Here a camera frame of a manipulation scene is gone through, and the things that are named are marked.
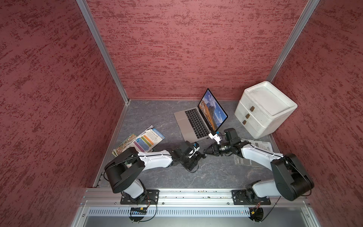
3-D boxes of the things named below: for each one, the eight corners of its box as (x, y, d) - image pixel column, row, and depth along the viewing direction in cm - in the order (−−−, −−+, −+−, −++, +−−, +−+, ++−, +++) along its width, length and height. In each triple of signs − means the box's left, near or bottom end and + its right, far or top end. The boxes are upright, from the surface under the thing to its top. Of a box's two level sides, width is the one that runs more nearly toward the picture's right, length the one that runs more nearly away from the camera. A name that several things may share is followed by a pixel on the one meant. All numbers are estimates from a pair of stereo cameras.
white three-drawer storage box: (253, 141, 99) (272, 118, 78) (231, 113, 115) (241, 88, 94) (278, 131, 104) (301, 107, 83) (253, 105, 121) (268, 80, 100)
